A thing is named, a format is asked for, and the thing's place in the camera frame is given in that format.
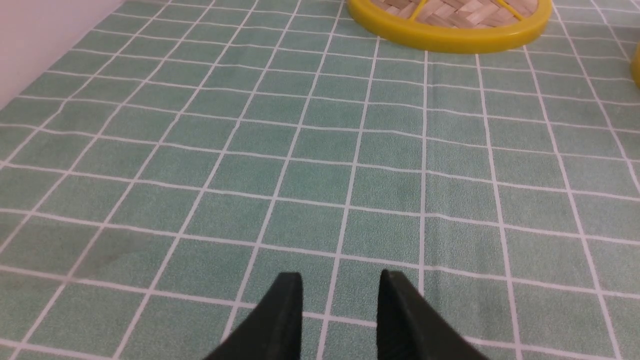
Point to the yellow bamboo steamer lid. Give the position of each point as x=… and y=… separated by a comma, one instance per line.
x=454, y=26

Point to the green checkered tablecloth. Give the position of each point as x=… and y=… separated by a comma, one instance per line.
x=162, y=172

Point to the yellow bamboo steamer basket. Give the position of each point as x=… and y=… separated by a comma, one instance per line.
x=635, y=66

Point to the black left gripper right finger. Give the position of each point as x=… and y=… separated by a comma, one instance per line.
x=408, y=328

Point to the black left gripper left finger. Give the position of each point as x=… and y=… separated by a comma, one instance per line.
x=273, y=329

